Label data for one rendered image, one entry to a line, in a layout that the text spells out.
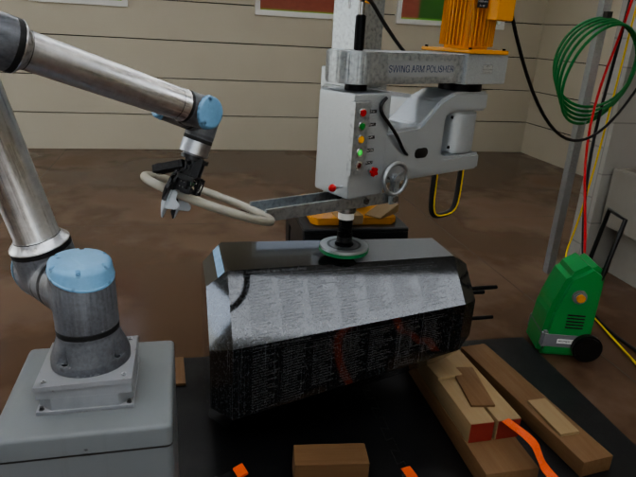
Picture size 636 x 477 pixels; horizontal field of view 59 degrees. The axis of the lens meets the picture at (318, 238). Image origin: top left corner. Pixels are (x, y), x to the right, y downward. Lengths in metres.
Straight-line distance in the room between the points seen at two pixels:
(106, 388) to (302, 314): 1.04
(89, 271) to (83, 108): 7.16
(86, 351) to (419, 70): 1.66
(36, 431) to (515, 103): 9.07
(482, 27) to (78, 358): 2.09
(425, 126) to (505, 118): 7.33
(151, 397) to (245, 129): 7.17
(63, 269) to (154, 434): 0.44
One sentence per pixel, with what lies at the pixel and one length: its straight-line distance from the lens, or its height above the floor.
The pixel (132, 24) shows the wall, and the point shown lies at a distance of 8.36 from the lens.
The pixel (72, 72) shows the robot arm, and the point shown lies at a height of 1.63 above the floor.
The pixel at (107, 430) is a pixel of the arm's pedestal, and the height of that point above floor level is 0.85.
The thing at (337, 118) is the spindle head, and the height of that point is 1.42.
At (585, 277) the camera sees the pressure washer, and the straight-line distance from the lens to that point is 3.50.
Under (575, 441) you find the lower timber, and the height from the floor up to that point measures 0.09.
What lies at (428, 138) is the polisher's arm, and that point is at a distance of 2.56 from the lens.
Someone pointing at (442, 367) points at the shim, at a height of 0.22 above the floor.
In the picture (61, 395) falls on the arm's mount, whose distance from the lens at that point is 1.51.
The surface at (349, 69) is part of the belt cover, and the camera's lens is 2.21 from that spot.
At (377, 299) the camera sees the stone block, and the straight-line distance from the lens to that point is 2.43.
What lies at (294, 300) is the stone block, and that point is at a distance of 2.33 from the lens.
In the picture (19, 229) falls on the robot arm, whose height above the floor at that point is 1.25.
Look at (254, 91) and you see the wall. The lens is 8.44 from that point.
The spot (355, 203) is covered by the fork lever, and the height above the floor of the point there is 1.07.
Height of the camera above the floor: 1.74
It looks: 20 degrees down
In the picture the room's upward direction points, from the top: 3 degrees clockwise
